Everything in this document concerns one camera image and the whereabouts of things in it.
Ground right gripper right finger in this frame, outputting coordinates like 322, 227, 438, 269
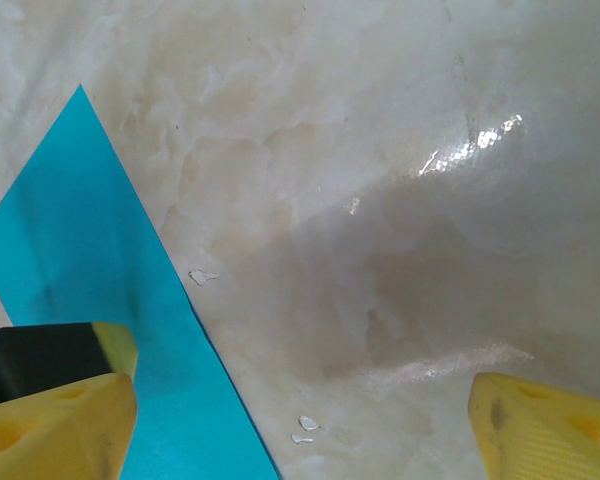
469, 372, 600, 480

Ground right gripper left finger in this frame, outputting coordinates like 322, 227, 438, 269
0, 372, 139, 480

